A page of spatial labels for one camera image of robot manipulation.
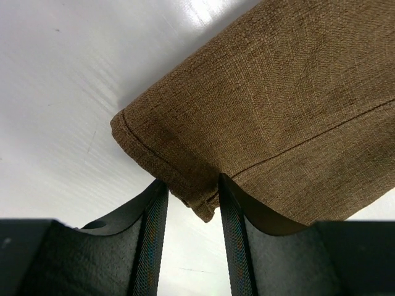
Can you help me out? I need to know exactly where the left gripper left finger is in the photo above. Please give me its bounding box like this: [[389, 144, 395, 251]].
[[1, 180, 168, 295]]

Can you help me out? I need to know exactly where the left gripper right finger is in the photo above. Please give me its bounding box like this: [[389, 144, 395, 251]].
[[218, 173, 394, 295]]

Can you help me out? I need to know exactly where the brown cloth napkin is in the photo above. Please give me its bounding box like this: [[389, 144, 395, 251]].
[[110, 1, 394, 224]]

